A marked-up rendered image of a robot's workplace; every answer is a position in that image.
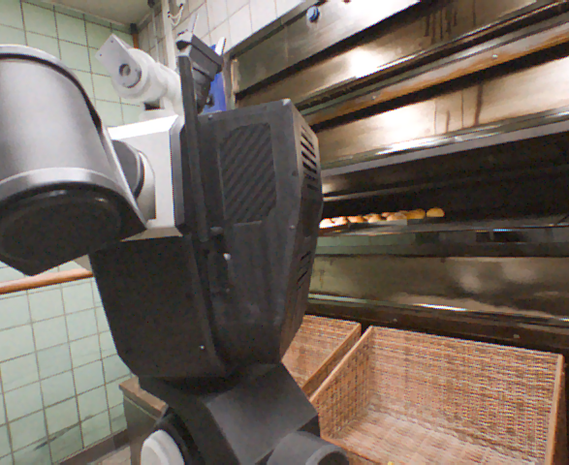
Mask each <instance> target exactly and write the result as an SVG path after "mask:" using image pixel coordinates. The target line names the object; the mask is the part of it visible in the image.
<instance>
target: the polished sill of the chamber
mask: <svg viewBox="0 0 569 465"><path fill-rule="evenodd" d="M556 242H569V225H560V226H539V227H517V228H496V229H475V230H453V231H432V232H389V233H368V234H346V235H325V236H318V239H317V245H316V247H343V246H397V245H450V244H502V243H556Z"/></svg>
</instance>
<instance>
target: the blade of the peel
mask: <svg viewBox="0 0 569 465"><path fill-rule="evenodd" d="M433 219H437V218H429V219H403V220H389V221H375V222H361V223H358V225H359V228H374V227H390V226H407V225H411V224H416V223H420V222H424V221H428V220H433Z"/></svg>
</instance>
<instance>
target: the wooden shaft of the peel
mask: <svg viewBox="0 0 569 465"><path fill-rule="evenodd" d="M347 229H348V225H347V224H341V225H335V226H329V227H323V228H319V233H318V234H323V233H332V232H338V231H343V230H347ZM93 277H94V276H93V273H92V272H90V271H87V270H86V269H84V268H77V269H71V270H66V271H60V272H54V273H49V274H43V275H37V276H33V277H25V278H19V279H14V280H8V281H2V282H0V295H6V294H11V293H17V292H22V291H27V290H32V289H38V288H42V287H47V286H52V285H58V284H63V283H68V282H73V281H78V280H83V279H88V278H93Z"/></svg>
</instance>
